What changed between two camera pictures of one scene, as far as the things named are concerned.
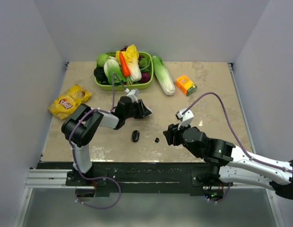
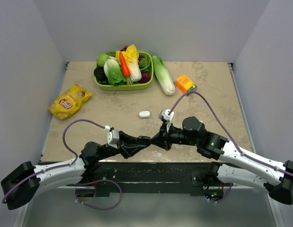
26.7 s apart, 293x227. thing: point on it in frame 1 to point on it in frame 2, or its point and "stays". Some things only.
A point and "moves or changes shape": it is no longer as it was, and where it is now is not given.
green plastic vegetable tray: (132, 86) stays
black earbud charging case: (135, 135) to (143, 140)
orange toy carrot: (125, 68) stays
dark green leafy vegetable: (144, 65) stays
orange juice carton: (185, 85) stays
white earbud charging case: (149, 109) moves or changes shape
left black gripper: (142, 110) to (127, 145)
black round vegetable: (100, 75) stays
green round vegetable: (101, 59) stays
